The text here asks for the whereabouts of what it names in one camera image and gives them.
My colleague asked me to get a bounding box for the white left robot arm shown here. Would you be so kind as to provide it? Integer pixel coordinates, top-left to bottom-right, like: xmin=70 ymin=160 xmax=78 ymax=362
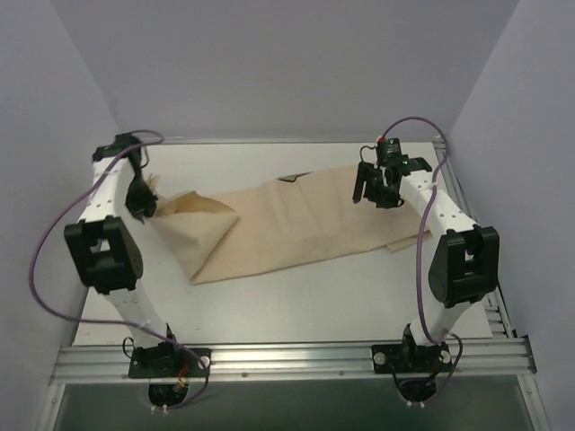
xmin=64 ymin=132 xmax=181 ymax=376

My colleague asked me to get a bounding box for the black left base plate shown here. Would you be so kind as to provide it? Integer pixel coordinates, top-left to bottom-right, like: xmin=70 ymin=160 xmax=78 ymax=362
xmin=128 ymin=343 xmax=208 ymax=379

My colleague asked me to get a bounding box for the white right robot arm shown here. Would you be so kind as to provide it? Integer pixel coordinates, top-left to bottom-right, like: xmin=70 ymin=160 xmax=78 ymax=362
xmin=352 ymin=156 xmax=500 ymax=371

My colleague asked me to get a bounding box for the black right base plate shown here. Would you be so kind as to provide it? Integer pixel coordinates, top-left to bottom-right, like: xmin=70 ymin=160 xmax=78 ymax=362
xmin=371 ymin=343 xmax=453 ymax=374

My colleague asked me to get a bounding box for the beige cloth wrap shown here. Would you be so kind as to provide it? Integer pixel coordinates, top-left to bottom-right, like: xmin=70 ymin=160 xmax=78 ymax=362
xmin=150 ymin=165 xmax=420 ymax=285

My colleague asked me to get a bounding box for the aluminium mounting rail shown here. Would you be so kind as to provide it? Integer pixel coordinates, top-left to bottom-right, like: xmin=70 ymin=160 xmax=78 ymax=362
xmin=50 ymin=338 xmax=536 ymax=384

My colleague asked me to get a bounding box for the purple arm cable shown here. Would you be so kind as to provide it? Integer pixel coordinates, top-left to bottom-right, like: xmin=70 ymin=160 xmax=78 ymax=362
xmin=379 ymin=117 xmax=464 ymax=399
xmin=29 ymin=129 xmax=211 ymax=409

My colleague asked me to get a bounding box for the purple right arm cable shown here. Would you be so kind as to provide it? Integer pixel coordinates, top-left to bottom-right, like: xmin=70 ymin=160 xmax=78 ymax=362
xmin=379 ymin=117 xmax=464 ymax=399

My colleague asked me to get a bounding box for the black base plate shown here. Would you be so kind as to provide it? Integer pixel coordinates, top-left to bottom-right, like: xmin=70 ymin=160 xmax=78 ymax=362
xmin=371 ymin=343 xmax=453 ymax=374
xmin=128 ymin=343 xmax=208 ymax=379

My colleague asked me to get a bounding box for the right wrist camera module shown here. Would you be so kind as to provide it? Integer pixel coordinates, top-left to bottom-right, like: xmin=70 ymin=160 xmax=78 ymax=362
xmin=376 ymin=136 xmax=406 ymax=166

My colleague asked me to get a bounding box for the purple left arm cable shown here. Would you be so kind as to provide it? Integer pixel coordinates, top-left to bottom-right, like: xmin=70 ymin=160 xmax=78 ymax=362
xmin=29 ymin=129 xmax=211 ymax=409

